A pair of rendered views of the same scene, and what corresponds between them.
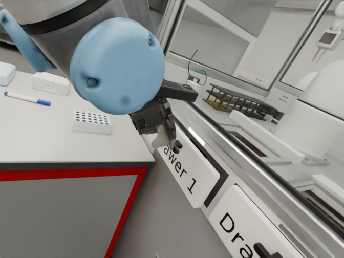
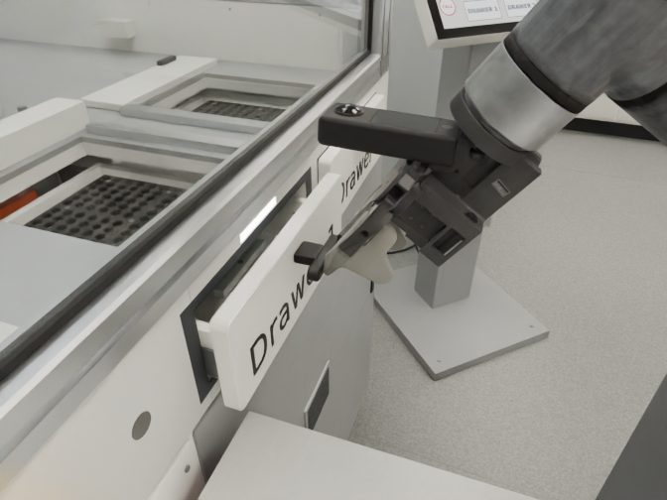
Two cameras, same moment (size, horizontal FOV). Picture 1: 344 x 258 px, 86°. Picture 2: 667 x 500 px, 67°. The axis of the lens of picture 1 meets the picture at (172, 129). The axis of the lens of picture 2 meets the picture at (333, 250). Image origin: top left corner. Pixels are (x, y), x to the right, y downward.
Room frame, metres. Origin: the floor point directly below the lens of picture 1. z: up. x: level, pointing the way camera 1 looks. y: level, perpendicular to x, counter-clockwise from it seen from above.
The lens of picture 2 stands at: (0.66, 0.34, 1.21)
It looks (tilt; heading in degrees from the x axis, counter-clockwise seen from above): 35 degrees down; 237
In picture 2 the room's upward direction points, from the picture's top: straight up
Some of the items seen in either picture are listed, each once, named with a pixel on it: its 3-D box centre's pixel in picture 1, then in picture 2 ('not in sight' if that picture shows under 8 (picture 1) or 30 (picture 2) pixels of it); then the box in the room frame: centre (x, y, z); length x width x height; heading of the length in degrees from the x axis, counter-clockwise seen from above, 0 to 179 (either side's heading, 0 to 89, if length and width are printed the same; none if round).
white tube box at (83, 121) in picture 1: (91, 121); not in sight; (0.58, 0.28, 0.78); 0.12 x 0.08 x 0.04; 125
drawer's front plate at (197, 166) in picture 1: (178, 153); (291, 274); (0.47, -0.04, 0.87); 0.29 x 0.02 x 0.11; 38
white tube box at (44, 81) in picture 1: (52, 83); not in sight; (0.73, 0.55, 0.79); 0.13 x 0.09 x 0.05; 115
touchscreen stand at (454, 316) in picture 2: not in sight; (470, 182); (-0.41, -0.57, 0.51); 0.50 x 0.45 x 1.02; 82
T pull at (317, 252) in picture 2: (174, 144); (314, 254); (0.45, -0.02, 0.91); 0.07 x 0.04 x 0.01; 38
